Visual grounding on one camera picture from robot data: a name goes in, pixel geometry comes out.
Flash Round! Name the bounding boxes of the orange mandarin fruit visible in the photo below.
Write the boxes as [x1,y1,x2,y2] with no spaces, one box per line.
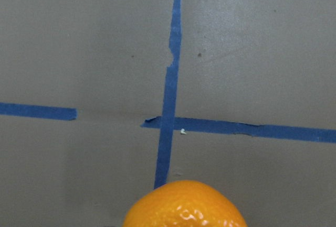
[122,180,247,226]

